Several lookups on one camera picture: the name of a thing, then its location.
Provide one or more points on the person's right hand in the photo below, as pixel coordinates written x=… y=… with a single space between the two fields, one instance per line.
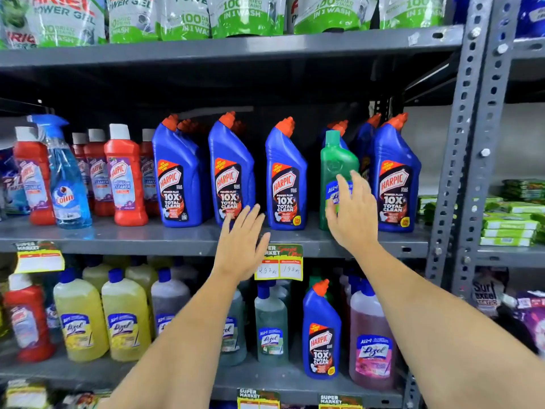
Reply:
x=355 y=221

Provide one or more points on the person's left hand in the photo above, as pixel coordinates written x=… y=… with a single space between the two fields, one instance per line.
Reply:
x=238 y=251

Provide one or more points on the grey metal shelf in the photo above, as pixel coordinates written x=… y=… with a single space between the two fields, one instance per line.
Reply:
x=170 y=239

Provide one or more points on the row of blue Harpic bottles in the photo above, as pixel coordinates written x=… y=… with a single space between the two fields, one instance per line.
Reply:
x=183 y=178

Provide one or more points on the row of red Harpic bottles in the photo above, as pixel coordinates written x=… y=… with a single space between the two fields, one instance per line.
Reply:
x=125 y=166

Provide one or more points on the blue Colin spray bottle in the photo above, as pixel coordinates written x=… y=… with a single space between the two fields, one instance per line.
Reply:
x=68 y=183

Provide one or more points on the person's left forearm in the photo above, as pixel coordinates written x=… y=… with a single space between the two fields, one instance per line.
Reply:
x=179 y=357

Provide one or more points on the person's right forearm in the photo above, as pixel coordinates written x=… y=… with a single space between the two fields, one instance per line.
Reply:
x=447 y=345

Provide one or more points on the white blue detergent bag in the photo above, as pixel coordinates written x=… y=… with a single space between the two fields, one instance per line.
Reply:
x=489 y=293

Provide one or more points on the stack of green soap bars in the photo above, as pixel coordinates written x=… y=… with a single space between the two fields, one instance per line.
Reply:
x=511 y=225

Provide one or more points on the grey metal rack unit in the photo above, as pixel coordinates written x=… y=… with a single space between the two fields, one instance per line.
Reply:
x=511 y=256

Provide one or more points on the purple softener pouch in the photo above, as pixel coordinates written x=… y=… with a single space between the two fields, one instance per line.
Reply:
x=532 y=319

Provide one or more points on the row of green detergent pouches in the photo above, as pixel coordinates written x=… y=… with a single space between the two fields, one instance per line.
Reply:
x=247 y=16

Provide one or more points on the pale yellow packet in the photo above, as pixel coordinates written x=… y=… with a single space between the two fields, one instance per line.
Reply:
x=25 y=394

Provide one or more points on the dark blue detergent pouch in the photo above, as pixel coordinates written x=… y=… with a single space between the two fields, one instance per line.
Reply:
x=530 y=14

